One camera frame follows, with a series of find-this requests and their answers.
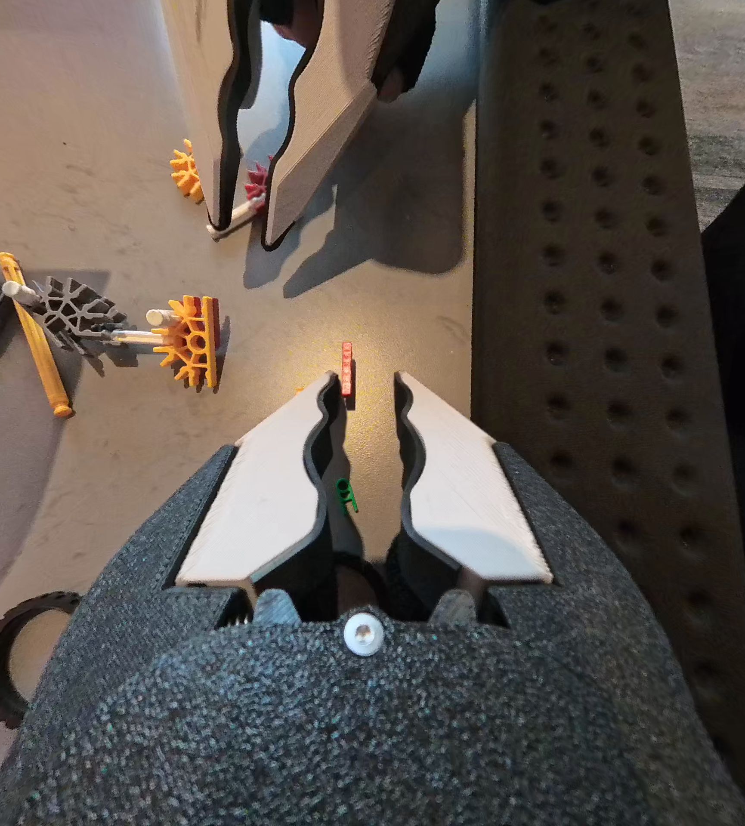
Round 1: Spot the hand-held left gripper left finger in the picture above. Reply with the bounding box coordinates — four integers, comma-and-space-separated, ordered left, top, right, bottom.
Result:
175, 371, 340, 589

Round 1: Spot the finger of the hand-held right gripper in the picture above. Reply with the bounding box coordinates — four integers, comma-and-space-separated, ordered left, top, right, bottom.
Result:
161, 0, 256, 233
262, 0, 401, 253

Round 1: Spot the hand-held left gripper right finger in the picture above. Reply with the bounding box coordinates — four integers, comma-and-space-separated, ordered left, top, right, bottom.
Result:
393, 370, 554, 588

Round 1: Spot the red connector with white rod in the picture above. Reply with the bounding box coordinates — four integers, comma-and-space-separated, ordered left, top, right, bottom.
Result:
206, 154, 279, 242

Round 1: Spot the person's right hand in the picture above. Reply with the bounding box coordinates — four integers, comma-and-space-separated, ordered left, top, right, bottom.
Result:
262, 0, 329, 51

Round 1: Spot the long yellow toy rod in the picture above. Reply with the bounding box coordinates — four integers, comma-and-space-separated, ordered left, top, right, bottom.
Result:
0, 250, 77, 418

